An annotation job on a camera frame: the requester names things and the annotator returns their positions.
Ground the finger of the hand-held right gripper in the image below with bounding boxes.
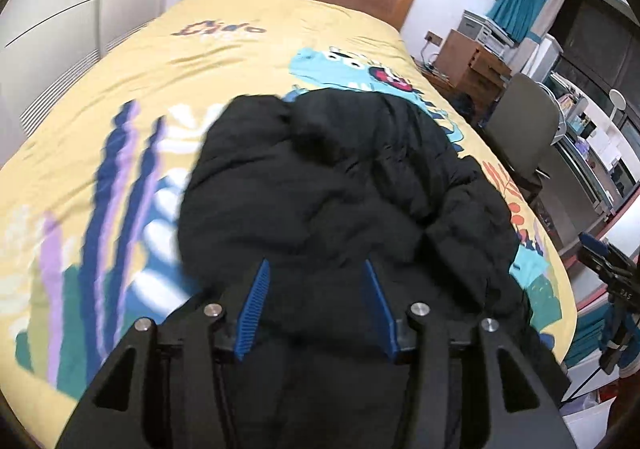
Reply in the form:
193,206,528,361
582,254,636,280
580,232,608,255

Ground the wooden nightstand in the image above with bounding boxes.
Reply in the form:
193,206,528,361
415,56,456,90

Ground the white fan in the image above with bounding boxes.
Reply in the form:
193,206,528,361
547,79,569,145

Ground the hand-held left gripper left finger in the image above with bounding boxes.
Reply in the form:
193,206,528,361
55,259,273,449

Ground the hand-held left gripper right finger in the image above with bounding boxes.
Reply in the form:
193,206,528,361
362,259,576,449

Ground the black puffer jacket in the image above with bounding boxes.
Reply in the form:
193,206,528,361
177,88,571,449

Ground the white desk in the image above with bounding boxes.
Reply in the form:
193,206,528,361
545,74,640,230

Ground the white tall cabinet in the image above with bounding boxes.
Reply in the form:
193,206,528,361
525,36,563,82

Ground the teal storage box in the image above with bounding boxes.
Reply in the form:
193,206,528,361
567,316,608,370

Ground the white printer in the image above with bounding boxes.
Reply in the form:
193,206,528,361
457,10,516,55

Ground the wooden drawer cabinet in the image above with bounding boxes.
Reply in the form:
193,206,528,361
435,29,513,105

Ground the grey office chair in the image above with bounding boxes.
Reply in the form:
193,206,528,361
484,73,561,200

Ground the dark backpack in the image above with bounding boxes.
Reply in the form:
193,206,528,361
452,92,481,125

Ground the person's right forearm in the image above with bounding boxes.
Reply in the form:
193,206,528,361
600,311,640,375

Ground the yellow printed bed cover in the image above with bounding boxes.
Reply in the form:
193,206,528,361
0,0,573,449

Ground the white desk lamp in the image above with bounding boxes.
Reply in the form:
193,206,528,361
609,89,628,140

